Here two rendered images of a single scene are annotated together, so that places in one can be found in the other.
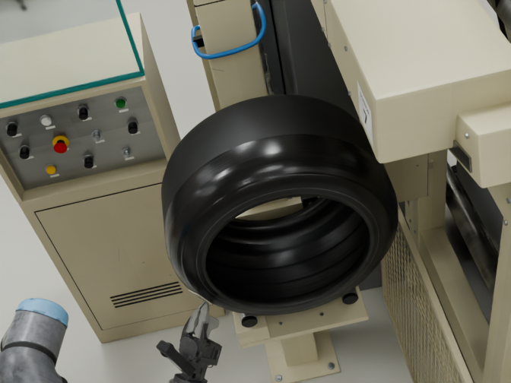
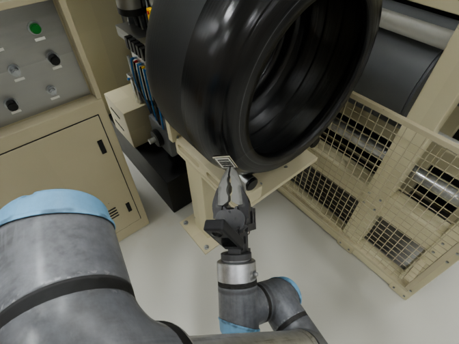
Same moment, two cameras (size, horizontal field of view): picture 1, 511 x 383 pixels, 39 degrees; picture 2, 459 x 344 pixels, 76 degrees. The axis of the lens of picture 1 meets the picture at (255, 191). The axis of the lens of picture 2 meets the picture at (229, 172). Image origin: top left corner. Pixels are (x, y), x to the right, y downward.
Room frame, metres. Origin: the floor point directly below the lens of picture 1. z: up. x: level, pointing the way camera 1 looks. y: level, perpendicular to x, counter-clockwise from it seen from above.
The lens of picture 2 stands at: (0.75, 0.49, 1.56)
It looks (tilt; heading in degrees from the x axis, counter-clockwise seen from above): 48 degrees down; 320
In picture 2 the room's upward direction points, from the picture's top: straight up
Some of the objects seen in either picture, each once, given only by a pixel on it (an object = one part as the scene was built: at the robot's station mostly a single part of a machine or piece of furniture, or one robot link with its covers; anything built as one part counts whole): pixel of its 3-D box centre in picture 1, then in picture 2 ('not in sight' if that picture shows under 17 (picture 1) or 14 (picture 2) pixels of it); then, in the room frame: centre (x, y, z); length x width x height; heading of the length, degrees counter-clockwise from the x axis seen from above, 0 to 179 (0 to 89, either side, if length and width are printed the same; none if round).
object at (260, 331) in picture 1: (244, 285); (215, 165); (1.30, 0.10, 0.84); 0.36 x 0.09 x 0.06; 0
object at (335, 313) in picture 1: (292, 282); (246, 154); (1.29, -0.04, 0.80); 0.37 x 0.36 x 0.02; 90
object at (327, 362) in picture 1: (299, 349); (210, 224); (1.55, -0.03, 0.01); 0.27 x 0.27 x 0.02; 0
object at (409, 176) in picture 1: (392, 144); not in sight; (1.51, -0.43, 1.05); 0.20 x 0.15 x 0.30; 0
